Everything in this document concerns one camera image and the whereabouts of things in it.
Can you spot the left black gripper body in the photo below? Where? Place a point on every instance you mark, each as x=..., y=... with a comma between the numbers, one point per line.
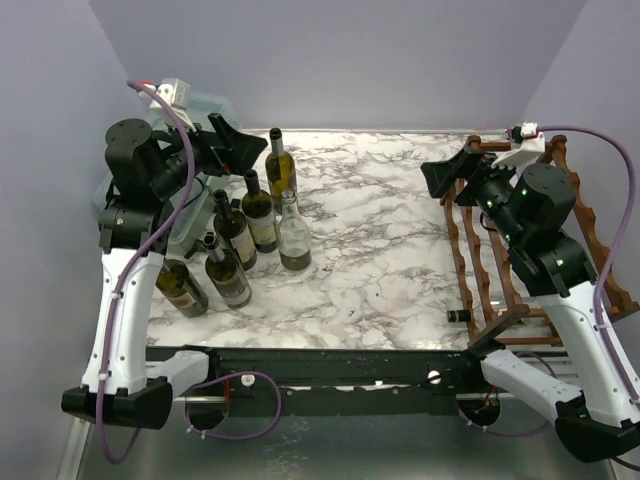
x=176, y=165

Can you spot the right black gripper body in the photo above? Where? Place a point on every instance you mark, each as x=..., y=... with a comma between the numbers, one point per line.
x=473, y=181

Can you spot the clear glass wine bottle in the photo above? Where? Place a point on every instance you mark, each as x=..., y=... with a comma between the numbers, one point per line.
x=294, y=237

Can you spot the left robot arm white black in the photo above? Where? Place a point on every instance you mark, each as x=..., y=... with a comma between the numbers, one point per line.
x=148, y=167

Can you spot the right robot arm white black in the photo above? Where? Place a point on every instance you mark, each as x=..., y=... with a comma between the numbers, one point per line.
x=598, y=419

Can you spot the rear green wine bottle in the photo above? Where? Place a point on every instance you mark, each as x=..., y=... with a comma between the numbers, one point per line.
x=280, y=169

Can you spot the green wine bottle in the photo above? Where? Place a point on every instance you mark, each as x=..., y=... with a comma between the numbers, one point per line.
x=225, y=272
x=181, y=289
x=280, y=169

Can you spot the green bottle white label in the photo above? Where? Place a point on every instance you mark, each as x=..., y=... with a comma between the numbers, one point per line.
x=258, y=209

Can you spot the dark green bottle middle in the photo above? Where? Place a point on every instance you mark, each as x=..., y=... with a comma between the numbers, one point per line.
x=232, y=227

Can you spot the front green wine bottle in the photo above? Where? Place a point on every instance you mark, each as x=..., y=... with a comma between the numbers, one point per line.
x=225, y=272

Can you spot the leftmost green wine bottle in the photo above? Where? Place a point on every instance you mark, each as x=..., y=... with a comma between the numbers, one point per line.
x=181, y=289

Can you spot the brown wooden wine rack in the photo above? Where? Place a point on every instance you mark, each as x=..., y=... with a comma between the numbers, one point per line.
x=557, y=245

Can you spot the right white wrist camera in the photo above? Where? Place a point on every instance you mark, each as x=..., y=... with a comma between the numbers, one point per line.
x=527, y=142

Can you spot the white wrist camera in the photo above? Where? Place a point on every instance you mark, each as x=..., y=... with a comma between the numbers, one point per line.
x=527, y=142
x=175, y=93

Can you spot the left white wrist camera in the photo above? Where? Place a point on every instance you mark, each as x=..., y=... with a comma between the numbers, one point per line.
x=175, y=93

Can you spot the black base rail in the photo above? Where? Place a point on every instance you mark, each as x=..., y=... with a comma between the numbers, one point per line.
x=312, y=382

